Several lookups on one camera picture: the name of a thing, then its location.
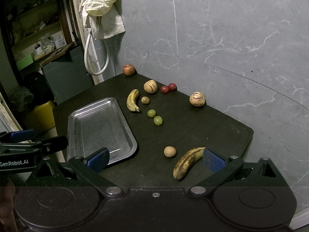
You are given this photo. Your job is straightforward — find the grey cabinet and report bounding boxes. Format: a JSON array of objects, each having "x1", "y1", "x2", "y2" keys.
[{"x1": 42, "y1": 46, "x2": 94, "y2": 104}]

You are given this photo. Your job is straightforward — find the grey hanging cloth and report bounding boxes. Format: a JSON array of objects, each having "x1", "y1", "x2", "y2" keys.
[{"x1": 82, "y1": 5, "x2": 126, "y2": 39}]

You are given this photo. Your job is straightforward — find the small brown longan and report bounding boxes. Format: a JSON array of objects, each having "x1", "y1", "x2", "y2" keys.
[
  {"x1": 141, "y1": 96, "x2": 150, "y2": 104},
  {"x1": 163, "y1": 146, "x2": 177, "y2": 158}
]

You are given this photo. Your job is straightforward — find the spotted brown ripe banana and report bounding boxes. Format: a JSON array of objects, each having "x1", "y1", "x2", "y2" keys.
[{"x1": 173, "y1": 147, "x2": 206, "y2": 181}]

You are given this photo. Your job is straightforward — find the black table mat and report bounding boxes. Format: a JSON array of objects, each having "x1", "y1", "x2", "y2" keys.
[{"x1": 53, "y1": 74, "x2": 254, "y2": 187}]

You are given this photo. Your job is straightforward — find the white hose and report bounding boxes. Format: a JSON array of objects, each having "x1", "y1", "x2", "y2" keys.
[{"x1": 84, "y1": 30, "x2": 111, "y2": 76}]

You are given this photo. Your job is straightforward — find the striped pepino melon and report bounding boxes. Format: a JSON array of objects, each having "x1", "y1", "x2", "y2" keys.
[
  {"x1": 143, "y1": 80, "x2": 158, "y2": 94},
  {"x1": 189, "y1": 92, "x2": 206, "y2": 107}
]

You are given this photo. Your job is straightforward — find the yellow jerrycan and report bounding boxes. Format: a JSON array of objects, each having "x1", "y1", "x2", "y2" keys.
[{"x1": 29, "y1": 101, "x2": 55, "y2": 131}]

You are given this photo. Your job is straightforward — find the metal tray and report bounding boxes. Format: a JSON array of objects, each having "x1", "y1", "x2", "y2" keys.
[{"x1": 66, "y1": 97, "x2": 137, "y2": 164}]

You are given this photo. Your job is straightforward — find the red apple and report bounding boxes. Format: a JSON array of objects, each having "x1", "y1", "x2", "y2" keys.
[{"x1": 123, "y1": 64, "x2": 136, "y2": 77}]

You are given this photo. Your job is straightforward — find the red cherry tomato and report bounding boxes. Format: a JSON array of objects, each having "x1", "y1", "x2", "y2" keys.
[
  {"x1": 160, "y1": 85, "x2": 170, "y2": 94},
  {"x1": 168, "y1": 83, "x2": 177, "y2": 91}
]

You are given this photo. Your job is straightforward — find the yellow banana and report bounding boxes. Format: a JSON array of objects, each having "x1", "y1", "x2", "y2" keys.
[{"x1": 126, "y1": 89, "x2": 140, "y2": 112}]

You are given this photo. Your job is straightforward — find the green grape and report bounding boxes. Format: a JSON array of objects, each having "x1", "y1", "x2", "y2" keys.
[
  {"x1": 147, "y1": 109, "x2": 156, "y2": 118},
  {"x1": 154, "y1": 116, "x2": 163, "y2": 126}
]

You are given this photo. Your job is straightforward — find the green box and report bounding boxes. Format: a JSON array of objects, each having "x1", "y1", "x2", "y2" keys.
[{"x1": 16, "y1": 53, "x2": 35, "y2": 71}]

